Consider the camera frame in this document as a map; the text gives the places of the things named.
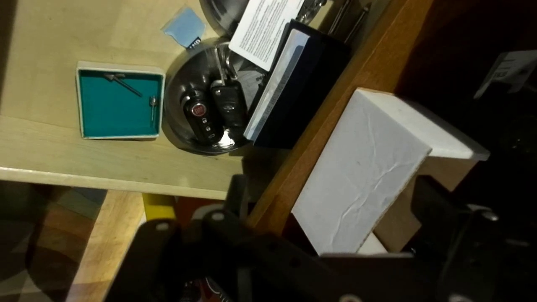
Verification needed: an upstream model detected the small white drawer box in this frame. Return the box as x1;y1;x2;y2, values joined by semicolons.
290;87;492;257

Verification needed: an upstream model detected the black book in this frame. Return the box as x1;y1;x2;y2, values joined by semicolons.
242;19;353;149

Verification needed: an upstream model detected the white printed paper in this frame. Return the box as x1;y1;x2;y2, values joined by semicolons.
227;0;307;74

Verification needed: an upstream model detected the brown wooden cabinet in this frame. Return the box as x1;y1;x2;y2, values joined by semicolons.
245;0;537;253

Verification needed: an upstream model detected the black car key red button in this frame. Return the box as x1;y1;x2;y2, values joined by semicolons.
180;82;218;141

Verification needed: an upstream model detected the silver round bowl with keys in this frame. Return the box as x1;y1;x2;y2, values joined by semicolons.
163;37;270;158

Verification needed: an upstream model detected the black car key fob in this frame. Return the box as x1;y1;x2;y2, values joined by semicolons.
207;79;248;141

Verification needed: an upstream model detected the teal square box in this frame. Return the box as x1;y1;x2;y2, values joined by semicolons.
74;61;166;141

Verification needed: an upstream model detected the yellow stand pole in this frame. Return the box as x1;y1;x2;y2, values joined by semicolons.
141;191;178;223

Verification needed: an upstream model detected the light wood cabinet drawer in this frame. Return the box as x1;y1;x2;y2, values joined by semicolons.
0;0;393;201

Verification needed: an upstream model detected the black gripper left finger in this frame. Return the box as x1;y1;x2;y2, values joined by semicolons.
106;175;337;302

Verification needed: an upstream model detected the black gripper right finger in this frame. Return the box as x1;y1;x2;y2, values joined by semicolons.
408;175;509;302

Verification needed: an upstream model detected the blue sticky note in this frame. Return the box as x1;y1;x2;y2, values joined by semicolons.
161;5;208;50

